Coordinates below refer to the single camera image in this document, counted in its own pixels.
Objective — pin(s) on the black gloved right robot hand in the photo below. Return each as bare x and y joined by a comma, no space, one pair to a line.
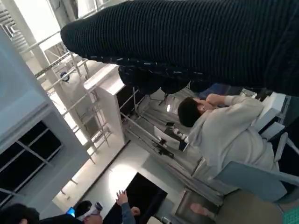
187,35

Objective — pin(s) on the grey-blue office chair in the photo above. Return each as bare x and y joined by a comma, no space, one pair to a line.
252,179

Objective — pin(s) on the seated person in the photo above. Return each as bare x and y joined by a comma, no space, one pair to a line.
229,140

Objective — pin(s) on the green cutting mat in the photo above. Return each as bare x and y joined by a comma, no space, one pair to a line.
292,214

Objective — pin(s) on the tall white cabinet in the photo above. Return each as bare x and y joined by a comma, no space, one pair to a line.
107,105

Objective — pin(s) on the person with dark head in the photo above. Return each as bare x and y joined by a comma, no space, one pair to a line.
18,214

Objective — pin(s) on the person wearing headset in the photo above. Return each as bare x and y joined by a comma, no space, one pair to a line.
121,212

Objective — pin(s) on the black screen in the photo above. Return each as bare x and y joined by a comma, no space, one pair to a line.
144,193

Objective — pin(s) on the white VR headset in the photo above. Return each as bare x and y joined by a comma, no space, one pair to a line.
97,207

